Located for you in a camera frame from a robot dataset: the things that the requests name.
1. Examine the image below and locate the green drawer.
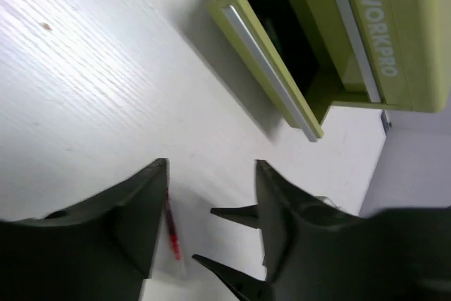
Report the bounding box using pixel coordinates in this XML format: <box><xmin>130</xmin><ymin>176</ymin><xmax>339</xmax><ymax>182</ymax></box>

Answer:
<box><xmin>335</xmin><ymin>0</ymin><xmax>381</xmax><ymax>103</ymax></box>
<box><xmin>208</xmin><ymin>0</ymin><xmax>364</xmax><ymax>141</ymax></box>

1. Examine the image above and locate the green top drawer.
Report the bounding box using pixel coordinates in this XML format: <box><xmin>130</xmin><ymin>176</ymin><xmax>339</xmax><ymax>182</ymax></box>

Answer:
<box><xmin>335</xmin><ymin>0</ymin><xmax>381</xmax><ymax>103</ymax></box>

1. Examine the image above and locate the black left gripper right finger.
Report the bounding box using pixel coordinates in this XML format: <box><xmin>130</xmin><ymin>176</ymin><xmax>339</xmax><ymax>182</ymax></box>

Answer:
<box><xmin>255</xmin><ymin>160</ymin><xmax>450</xmax><ymax>300</ymax></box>

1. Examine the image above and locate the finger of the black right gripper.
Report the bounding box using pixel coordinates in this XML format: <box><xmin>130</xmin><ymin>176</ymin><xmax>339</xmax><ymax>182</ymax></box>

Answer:
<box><xmin>210</xmin><ymin>204</ymin><xmax>259</xmax><ymax>229</ymax></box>
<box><xmin>192</xmin><ymin>254</ymin><xmax>273</xmax><ymax>301</ymax></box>

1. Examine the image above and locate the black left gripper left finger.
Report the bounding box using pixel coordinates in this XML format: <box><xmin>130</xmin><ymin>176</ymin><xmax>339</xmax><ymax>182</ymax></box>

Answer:
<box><xmin>1</xmin><ymin>158</ymin><xmax>168</xmax><ymax>300</ymax></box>

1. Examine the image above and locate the green metal drawer toolbox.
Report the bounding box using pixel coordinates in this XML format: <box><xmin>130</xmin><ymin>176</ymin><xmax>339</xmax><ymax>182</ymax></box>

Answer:
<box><xmin>207</xmin><ymin>0</ymin><xmax>451</xmax><ymax>113</ymax></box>

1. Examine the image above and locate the red gel pen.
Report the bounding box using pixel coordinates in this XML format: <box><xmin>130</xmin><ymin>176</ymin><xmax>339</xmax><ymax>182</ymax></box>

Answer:
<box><xmin>164</xmin><ymin>190</ymin><xmax>187</xmax><ymax>279</ymax></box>

